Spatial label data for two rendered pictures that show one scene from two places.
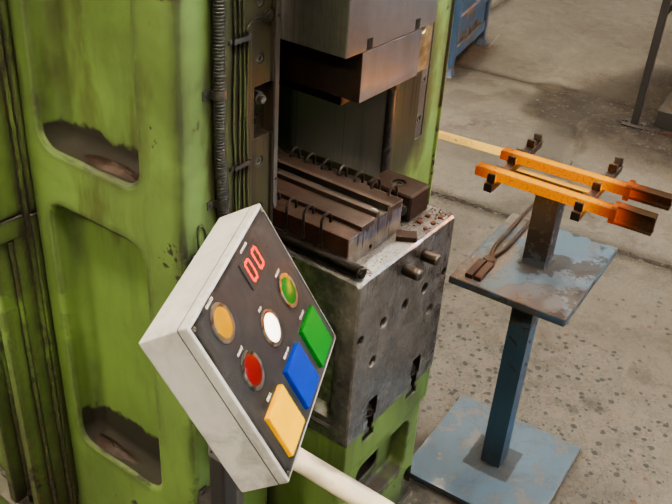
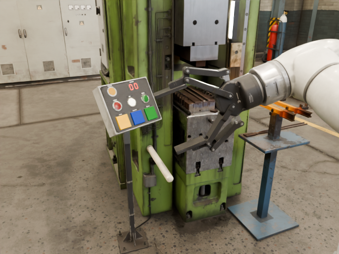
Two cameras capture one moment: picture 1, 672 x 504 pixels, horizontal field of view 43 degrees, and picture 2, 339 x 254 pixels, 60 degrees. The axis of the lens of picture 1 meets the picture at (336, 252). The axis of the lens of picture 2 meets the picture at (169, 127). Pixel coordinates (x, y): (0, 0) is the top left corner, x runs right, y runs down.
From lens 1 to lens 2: 1.08 m
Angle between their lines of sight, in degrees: 33
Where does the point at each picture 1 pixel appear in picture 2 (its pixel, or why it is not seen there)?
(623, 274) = not seen: outside the picture
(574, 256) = (289, 139)
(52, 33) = (131, 43)
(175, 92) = (137, 49)
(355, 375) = not seen: hidden behind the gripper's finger
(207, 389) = (102, 104)
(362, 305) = (188, 124)
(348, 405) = (186, 158)
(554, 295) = (269, 145)
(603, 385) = (327, 211)
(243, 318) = (121, 94)
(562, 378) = (310, 204)
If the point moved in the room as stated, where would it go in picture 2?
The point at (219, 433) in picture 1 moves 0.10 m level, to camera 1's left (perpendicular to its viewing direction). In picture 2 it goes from (104, 118) to (92, 114)
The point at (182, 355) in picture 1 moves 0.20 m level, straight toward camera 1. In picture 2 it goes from (98, 94) to (72, 105)
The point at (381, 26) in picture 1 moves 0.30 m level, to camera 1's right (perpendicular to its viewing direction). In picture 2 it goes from (198, 40) to (243, 43)
